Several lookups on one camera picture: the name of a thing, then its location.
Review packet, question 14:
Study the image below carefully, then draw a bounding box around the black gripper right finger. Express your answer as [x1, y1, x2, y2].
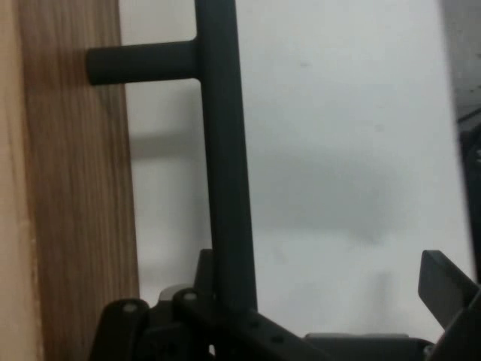
[419, 250, 481, 361]

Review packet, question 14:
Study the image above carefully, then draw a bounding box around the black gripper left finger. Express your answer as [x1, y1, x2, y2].
[89, 247, 330, 361]

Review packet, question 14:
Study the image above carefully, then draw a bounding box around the black bar drawer handle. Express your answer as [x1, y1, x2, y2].
[86, 0, 259, 314]

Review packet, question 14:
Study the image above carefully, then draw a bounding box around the dark perforated panel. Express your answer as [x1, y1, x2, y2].
[440, 0, 481, 284]

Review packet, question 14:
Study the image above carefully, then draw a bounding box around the wooden drawer front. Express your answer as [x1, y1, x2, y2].
[0, 0, 141, 361]

